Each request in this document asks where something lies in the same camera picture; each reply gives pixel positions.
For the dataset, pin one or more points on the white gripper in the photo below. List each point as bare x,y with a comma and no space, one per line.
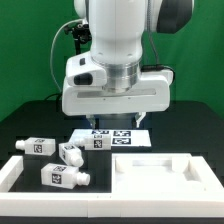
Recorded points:
91,89

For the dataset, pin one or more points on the white square tabletop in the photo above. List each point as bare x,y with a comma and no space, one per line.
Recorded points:
147,174

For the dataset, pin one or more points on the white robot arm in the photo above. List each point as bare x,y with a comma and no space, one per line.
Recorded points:
117,26

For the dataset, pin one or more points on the black table platform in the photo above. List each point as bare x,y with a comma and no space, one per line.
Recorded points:
186,126

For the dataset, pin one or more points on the white U-shaped obstacle fence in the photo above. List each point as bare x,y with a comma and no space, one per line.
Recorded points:
90,205

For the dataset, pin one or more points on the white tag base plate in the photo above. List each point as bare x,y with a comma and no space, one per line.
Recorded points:
123,138

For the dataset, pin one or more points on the black camera on stand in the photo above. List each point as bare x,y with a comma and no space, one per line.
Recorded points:
81,35

